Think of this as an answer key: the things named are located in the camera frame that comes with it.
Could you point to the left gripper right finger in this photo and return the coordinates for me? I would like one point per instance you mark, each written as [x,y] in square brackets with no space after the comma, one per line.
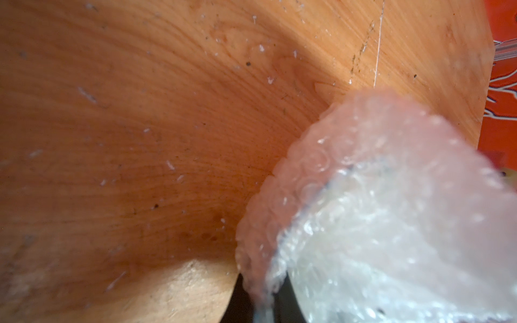
[286,308]

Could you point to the clear bubble wrap sheet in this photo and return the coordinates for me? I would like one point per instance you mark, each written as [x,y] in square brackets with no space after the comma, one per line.
[382,212]

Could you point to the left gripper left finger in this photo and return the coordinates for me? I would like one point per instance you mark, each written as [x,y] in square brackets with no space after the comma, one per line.
[240,308]

